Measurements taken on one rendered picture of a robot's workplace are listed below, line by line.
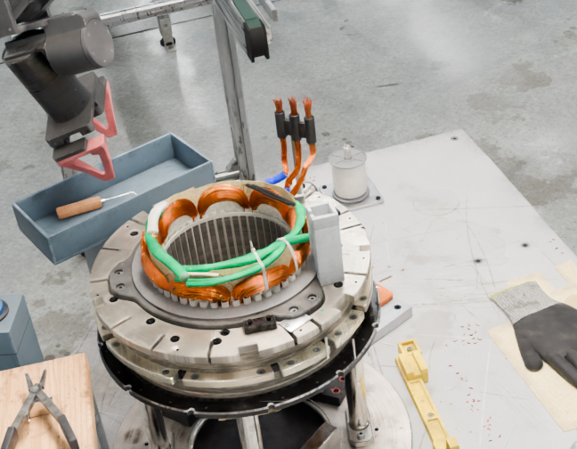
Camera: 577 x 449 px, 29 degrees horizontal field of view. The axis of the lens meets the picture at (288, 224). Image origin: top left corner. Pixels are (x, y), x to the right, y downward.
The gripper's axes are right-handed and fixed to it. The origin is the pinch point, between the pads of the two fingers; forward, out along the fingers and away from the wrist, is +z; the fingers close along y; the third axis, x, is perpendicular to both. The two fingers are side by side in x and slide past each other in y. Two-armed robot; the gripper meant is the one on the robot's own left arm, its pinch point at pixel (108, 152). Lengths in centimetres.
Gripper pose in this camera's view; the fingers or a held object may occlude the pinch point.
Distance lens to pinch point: 147.6
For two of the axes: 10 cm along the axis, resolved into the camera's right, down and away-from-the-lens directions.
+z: 4.2, 6.0, 6.8
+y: -0.6, -7.3, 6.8
